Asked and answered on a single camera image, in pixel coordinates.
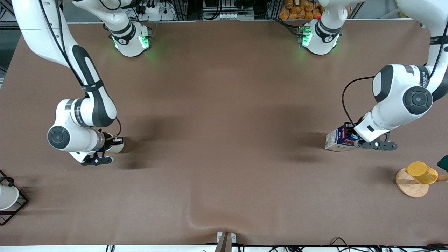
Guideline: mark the white power strip with plugs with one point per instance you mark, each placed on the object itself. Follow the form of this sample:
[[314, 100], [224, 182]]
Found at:
[[157, 15]]

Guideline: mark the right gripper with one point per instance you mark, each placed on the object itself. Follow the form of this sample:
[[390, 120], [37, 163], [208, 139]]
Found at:
[[109, 140]]

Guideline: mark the bag of orange snacks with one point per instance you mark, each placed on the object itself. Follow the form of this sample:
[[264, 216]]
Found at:
[[297, 10]]

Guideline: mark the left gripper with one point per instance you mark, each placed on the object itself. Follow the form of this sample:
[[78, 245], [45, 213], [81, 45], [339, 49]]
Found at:
[[351, 128]]

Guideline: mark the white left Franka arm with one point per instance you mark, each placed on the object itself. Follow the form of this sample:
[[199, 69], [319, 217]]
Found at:
[[388, 84]]

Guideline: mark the long white power strip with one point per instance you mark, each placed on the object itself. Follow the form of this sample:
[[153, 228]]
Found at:
[[229, 16]]

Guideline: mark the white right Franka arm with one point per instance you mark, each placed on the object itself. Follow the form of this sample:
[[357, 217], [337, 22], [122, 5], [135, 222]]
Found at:
[[35, 28]]

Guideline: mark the milk carton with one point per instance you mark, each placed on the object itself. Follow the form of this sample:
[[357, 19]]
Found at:
[[336, 140]]

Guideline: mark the yellow cup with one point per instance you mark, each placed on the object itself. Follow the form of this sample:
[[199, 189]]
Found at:
[[421, 173]]

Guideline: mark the white cup in rack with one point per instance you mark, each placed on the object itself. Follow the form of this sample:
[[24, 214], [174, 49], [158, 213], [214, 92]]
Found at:
[[7, 197]]

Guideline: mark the brown table cover cloth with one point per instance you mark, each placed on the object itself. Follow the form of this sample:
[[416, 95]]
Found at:
[[224, 157]]

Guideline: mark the dark green cup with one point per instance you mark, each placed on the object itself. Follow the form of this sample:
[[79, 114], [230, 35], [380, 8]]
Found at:
[[443, 163]]

